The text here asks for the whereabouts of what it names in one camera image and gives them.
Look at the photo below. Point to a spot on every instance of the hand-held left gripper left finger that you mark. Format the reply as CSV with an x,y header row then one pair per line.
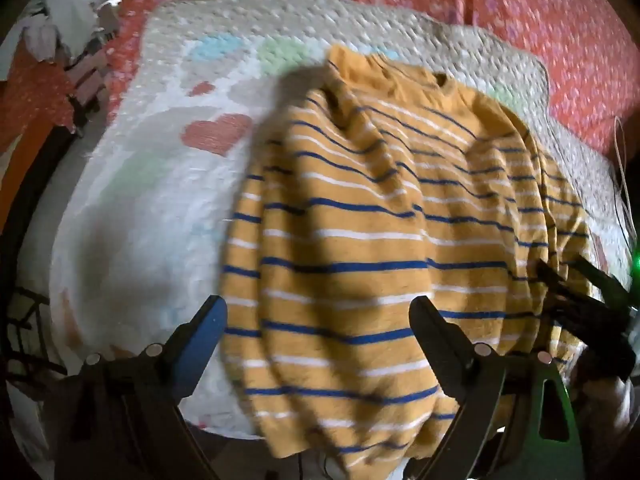
x,y
202,342

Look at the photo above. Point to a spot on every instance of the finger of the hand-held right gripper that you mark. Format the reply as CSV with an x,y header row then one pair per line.
x,y
557,287
602,282

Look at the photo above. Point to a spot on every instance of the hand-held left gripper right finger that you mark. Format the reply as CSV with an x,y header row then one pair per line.
x,y
435,340

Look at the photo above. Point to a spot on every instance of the yellow striped knit sweater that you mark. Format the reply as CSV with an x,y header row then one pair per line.
x,y
360,240

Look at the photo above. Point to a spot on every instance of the white quilted heart blanket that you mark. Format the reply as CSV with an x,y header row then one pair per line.
x,y
150,200

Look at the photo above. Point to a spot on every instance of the red floral bedsheet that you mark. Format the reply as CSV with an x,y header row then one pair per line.
x,y
525,15

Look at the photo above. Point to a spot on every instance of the wooden slatted chair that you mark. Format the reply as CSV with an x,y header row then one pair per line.
x,y
87,77

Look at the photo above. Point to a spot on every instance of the red dotted cloth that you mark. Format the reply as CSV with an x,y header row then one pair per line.
x,y
35,90

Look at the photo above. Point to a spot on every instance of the white cloth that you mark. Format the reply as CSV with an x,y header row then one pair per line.
x,y
75,5

